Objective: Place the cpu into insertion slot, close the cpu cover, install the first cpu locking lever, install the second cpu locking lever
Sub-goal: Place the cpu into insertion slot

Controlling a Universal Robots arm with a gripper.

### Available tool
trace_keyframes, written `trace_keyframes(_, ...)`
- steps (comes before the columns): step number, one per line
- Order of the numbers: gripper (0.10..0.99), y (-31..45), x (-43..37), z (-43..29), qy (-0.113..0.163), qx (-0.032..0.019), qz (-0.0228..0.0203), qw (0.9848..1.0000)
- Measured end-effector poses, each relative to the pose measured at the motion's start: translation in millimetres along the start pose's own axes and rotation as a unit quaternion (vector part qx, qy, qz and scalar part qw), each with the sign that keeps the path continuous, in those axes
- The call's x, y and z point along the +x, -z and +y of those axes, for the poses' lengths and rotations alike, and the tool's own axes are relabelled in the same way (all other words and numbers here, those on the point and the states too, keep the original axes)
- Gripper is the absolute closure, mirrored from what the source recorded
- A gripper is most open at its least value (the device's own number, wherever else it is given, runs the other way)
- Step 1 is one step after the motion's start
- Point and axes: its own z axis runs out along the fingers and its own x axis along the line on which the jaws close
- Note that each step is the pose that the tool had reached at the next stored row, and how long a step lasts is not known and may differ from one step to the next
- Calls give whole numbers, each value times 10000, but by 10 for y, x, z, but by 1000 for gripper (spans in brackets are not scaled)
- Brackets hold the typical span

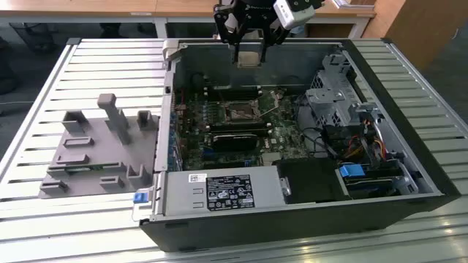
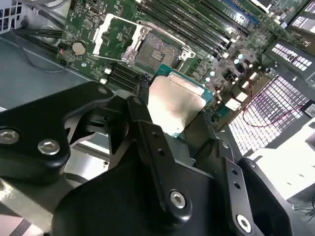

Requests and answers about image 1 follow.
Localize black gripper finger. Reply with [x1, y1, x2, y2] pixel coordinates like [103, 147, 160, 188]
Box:
[213, 0, 244, 65]
[260, 22, 292, 63]

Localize small silver CPU plate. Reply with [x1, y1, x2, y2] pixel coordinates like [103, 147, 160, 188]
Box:
[237, 50, 263, 68]

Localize pale blue teach pendant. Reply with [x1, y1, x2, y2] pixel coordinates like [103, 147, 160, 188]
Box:
[288, 24, 308, 38]

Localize wooden desk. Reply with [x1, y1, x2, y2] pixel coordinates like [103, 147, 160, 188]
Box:
[155, 0, 377, 39]
[0, 0, 168, 38]

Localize white paper stack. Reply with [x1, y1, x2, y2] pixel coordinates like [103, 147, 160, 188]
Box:
[331, 0, 377, 8]

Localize grey metal disk bay cage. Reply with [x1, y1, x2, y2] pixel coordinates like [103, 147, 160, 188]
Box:
[305, 53, 367, 128]

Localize green motherboard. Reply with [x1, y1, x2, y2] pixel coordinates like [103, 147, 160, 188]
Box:
[171, 86, 312, 170]

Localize brown wooden cabinet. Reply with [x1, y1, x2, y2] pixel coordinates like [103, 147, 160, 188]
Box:
[360, 0, 468, 72]

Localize black graphics card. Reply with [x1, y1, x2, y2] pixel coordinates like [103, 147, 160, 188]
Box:
[211, 132, 261, 153]

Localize silver chipset heatsink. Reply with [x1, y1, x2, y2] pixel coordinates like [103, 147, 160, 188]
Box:
[261, 152, 284, 167]

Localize black mesh waste bin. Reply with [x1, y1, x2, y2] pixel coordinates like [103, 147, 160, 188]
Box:
[9, 23, 57, 53]

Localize black plastic shroud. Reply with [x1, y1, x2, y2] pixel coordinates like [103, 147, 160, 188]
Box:
[273, 158, 352, 205]

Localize blue disk carrier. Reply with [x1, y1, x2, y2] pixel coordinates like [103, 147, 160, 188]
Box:
[339, 163, 367, 180]

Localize grey parts rack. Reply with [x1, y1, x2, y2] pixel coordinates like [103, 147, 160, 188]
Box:
[39, 93, 161, 200]

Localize green RAM stick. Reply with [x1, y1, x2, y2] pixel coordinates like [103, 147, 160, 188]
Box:
[64, 163, 124, 174]

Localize grey power supply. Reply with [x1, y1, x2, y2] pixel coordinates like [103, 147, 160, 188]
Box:
[160, 165, 289, 217]

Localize black PC case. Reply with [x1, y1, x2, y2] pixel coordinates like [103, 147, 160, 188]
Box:
[139, 37, 463, 253]

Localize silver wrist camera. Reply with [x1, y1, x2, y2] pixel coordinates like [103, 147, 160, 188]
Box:
[273, 0, 325, 28]

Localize yellow red power wires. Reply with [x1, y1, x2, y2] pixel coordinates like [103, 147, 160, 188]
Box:
[347, 136, 388, 162]

